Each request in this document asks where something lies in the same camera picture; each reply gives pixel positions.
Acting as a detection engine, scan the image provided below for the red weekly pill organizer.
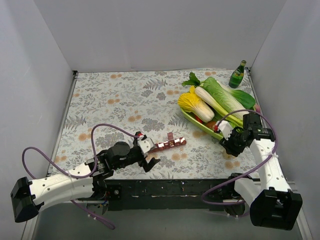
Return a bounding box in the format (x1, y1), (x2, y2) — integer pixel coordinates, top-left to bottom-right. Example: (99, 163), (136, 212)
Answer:
(150, 132), (187, 153)

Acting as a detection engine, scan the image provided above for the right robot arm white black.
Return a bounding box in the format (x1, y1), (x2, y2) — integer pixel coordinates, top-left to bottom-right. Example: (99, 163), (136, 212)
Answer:
(215, 112), (303, 231)

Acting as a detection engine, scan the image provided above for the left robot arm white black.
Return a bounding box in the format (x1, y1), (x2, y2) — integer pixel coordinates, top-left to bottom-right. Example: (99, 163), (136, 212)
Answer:
(10, 137), (159, 223)

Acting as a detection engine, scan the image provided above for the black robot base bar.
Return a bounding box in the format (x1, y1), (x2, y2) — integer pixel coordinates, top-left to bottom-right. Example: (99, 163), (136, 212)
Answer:
(94, 178), (258, 212)

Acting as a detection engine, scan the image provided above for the brown mushroom toy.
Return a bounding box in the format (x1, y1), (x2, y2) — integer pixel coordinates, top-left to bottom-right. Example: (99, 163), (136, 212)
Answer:
(205, 121), (217, 130)

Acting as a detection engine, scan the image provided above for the pink radish toy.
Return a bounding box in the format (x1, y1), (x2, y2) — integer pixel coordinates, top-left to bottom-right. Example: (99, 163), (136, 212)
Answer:
(254, 104), (261, 113)

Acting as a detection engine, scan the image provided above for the green plastic basket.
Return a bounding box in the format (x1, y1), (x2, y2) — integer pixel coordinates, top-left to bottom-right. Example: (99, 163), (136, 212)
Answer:
(180, 104), (229, 140)

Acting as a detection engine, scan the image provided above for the green napa cabbage toy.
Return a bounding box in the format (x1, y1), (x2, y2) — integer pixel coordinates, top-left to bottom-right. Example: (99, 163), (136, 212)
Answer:
(200, 77), (256, 116)

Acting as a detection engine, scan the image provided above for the white daikon radish toy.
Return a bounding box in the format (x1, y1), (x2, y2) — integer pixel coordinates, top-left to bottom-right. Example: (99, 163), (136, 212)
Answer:
(181, 72), (218, 107)

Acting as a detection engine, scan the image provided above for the floral tablecloth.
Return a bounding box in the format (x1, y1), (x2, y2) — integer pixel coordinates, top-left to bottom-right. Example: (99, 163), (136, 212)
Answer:
(49, 70), (256, 180)

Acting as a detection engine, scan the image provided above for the yellow napa cabbage toy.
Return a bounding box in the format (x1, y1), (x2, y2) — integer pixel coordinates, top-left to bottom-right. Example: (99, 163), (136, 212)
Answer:
(177, 86), (215, 123)

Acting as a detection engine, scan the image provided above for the green glass bottle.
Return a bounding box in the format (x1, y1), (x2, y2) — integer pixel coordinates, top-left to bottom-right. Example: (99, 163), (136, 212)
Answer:
(228, 60), (247, 89)

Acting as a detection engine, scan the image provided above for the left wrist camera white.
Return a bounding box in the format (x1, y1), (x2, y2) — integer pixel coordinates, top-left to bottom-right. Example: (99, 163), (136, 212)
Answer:
(137, 137), (156, 154)

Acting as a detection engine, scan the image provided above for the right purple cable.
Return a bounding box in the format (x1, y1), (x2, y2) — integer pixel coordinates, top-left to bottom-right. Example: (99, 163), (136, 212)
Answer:
(201, 108), (280, 217)

